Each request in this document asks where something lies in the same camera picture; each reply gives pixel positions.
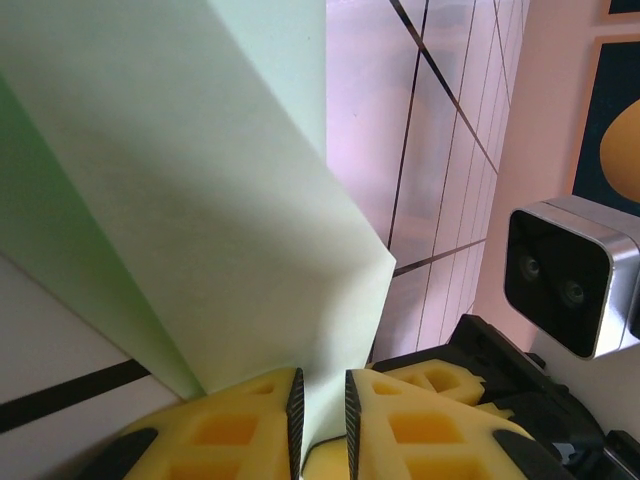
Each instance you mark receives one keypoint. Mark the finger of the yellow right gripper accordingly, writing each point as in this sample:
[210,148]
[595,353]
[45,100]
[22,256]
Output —
[495,411]
[425,380]

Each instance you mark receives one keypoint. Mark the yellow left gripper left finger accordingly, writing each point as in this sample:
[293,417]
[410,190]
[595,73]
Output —
[215,430]

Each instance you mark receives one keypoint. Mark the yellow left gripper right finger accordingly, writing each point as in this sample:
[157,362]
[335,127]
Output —
[425,440]

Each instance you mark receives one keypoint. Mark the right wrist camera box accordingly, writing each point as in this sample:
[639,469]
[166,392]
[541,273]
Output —
[555,280]

